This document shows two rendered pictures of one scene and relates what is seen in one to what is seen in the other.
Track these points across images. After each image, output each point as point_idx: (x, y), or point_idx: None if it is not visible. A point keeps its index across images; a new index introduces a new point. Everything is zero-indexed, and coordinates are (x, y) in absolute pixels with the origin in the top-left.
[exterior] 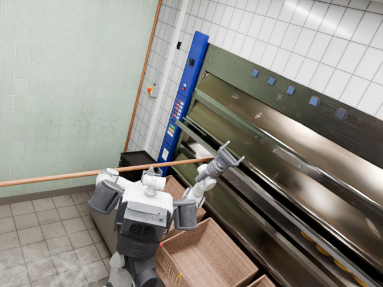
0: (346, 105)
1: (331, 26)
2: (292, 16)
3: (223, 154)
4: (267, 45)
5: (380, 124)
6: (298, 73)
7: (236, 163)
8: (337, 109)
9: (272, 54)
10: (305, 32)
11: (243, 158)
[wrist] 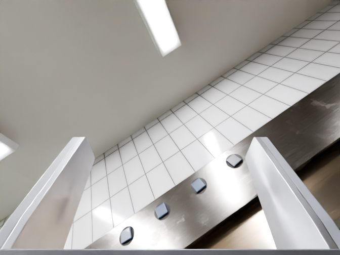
0: (226, 152)
1: (145, 143)
2: (105, 170)
3: (66, 249)
4: (93, 212)
5: (266, 128)
6: (152, 189)
7: (319, 218)
8: (225, 162)
9: (105, 212)
10: (128, 164)
11: (261, 137)
